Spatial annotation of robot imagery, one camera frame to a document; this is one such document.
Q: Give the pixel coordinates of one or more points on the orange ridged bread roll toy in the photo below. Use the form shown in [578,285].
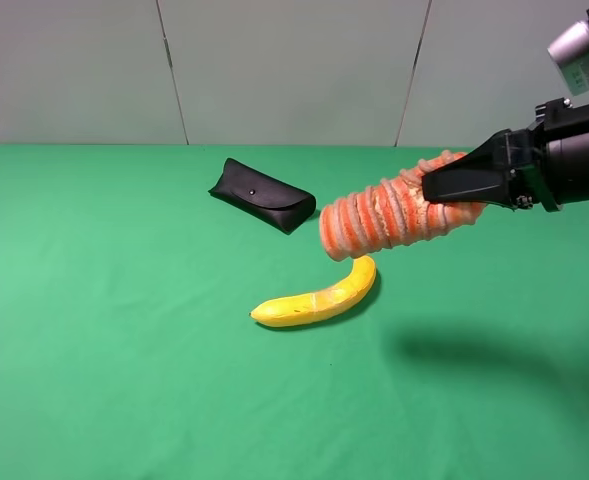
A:
[392,213]

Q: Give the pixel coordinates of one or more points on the yellow toy banana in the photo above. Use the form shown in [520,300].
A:
[317,306]

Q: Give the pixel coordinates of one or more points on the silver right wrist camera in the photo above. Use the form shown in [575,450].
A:
[570,54]

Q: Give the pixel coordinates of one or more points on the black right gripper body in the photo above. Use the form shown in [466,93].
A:
[549,160]

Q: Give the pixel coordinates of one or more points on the black glasses case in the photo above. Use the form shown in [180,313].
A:
[275,202]

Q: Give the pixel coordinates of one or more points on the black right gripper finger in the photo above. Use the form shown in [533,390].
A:
[481,176]

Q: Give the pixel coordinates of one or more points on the green table cloth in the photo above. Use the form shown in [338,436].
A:
[127,350]

